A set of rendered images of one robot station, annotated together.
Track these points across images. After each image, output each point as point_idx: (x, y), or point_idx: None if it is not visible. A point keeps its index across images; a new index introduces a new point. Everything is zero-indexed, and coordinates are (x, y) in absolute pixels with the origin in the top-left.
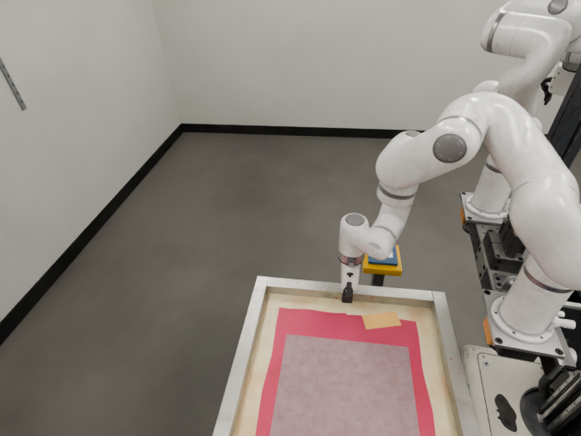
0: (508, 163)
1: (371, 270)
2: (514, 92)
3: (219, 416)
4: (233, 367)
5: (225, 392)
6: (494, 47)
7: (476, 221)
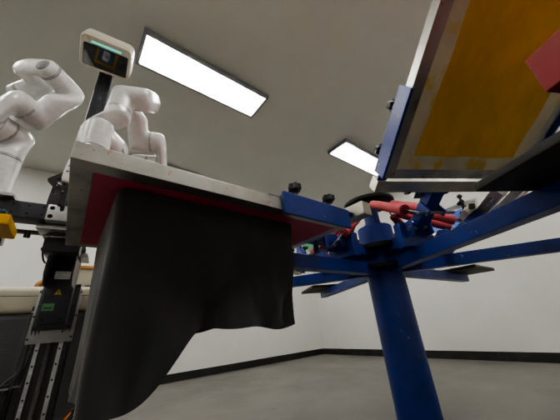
0: (146, 122)
1: (12, 221)
2: (68, 106)
3: (266, 194)
4: (227, 183)
5: (249, 189)
6: (59, 77)
7: (16, 197)
